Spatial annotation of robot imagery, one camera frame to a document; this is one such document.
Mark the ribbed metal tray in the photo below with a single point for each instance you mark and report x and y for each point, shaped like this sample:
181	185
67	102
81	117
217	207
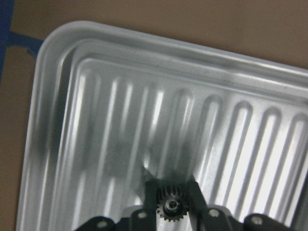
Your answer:
112	108

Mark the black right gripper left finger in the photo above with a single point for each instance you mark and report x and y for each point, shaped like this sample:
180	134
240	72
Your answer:
150	204

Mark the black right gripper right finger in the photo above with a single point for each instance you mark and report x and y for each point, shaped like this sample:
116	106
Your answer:
197	207

